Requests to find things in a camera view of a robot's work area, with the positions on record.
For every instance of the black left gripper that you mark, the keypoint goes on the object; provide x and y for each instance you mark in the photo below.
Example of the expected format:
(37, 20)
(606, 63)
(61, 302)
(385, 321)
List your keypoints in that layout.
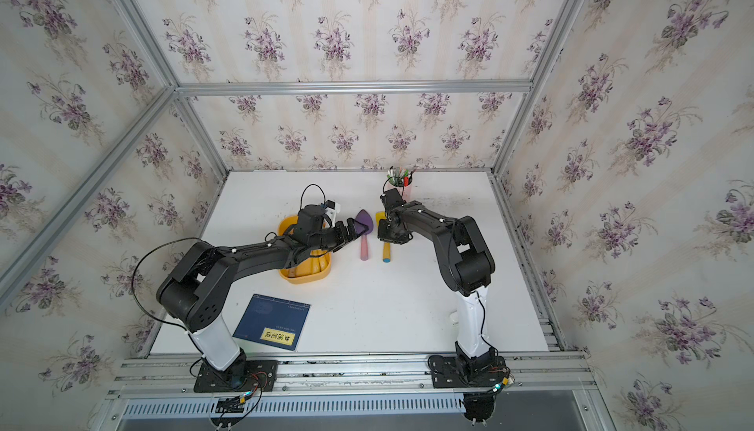
(343, 238)

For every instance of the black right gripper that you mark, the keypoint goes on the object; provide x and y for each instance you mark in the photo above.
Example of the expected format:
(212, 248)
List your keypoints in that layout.
(382, 236)

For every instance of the yellow square shovel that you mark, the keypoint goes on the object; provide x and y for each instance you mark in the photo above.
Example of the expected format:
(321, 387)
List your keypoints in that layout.
(386, 246)

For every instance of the yellow plastic storage box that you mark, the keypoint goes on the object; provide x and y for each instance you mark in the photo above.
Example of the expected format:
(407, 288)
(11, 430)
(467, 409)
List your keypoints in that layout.
(317, 267)

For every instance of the purple shovel pink handle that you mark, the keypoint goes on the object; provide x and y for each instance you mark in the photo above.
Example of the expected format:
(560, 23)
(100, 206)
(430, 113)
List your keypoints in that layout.
(364, 236)

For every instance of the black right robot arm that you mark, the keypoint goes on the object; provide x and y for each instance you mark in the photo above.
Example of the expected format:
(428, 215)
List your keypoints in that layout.
(466, 266)

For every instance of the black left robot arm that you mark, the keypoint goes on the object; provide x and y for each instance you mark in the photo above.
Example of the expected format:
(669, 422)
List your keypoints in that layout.
(196, 290)

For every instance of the pink pen cup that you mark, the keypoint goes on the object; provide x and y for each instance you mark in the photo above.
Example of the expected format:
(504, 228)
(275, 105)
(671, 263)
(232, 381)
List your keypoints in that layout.
(407, 193)

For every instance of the pens in cup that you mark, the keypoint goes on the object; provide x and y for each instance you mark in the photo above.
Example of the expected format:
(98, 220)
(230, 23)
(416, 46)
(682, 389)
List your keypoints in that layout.
(400, 177)

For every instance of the blue notebook yellow label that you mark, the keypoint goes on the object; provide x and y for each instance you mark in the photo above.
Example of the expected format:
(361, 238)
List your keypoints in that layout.
(272, 322)

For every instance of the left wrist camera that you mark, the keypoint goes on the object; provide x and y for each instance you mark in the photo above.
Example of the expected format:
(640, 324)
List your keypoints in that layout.
(315, 218)

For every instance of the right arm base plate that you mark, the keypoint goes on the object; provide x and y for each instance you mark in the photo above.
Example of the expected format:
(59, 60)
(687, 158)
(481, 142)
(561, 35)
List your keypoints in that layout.
(489, 372)

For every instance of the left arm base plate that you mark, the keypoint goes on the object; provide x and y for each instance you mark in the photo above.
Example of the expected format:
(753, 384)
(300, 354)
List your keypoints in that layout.
(253, 374)

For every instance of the white slotted cable duct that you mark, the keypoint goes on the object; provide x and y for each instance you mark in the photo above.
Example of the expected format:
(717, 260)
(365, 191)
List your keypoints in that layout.
(298, 406)

